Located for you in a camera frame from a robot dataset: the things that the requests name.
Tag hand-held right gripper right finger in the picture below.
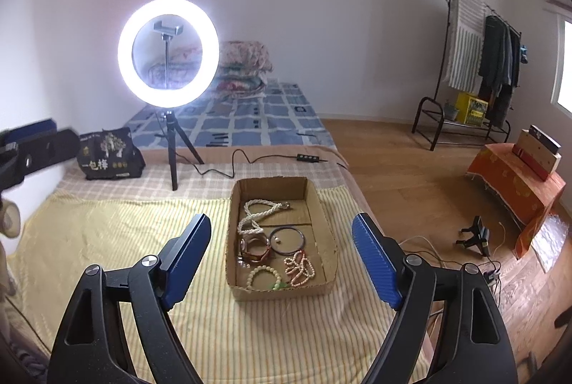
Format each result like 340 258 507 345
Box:
351 213 519 384

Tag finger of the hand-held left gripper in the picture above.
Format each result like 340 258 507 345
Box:
6 119 58 143
20 127 80 179

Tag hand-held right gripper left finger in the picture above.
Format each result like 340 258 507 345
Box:
47 213 212 384

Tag yellow bead bracelet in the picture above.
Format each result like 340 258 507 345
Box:
244 265 283 291

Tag white pearl bracelet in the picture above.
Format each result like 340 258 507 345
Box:
238 198 293 235

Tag blue bangle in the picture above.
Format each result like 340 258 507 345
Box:
269 226 307 256

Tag cardboard box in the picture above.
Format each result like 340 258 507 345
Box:
225 176 337 301

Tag person's left hand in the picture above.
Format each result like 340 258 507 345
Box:
0 187 21 238

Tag black printed bag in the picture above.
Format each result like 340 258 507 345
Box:
76 128 146 181

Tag brown leather watch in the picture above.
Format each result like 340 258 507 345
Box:
238 234 272 265

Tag yellow striped cloth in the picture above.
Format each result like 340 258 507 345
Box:
6 185 430 382

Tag beige checked blanket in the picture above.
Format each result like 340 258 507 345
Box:
56 147 358 206

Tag small black floor tripod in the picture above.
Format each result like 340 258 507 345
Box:
456 216 491 257

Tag black tripod stand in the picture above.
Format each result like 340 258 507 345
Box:
153 21 206 192

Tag orange cloth covered table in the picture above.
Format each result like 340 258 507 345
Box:
465 143 567 262

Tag pink floral pillow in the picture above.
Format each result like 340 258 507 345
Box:
149 46 202 90

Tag blue patterned quilt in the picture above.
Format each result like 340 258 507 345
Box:
123 78 338 152

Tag yellow box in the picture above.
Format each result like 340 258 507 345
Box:
453 91 489 126

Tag folded floral quilt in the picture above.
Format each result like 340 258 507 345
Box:
214 73 269 99
218 41 273 77

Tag dark striped cloth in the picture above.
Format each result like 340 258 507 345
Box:
0 307 51 384

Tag dark hanging clothes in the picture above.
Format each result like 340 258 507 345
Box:
478 15 523 128

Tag white striped towel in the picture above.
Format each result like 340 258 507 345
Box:
447 0 487 92

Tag black clothes rack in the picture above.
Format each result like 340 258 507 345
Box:
412 0 523 151

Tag window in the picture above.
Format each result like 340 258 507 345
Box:
552 15 572 113

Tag white cable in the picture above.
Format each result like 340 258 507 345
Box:
398 222 508 273

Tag pink bead bracelet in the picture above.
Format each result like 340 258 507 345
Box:
284 251 316 287

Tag ring light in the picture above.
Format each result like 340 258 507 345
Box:
117 0 221 107

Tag black cable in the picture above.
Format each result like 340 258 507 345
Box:
174 149 349 180

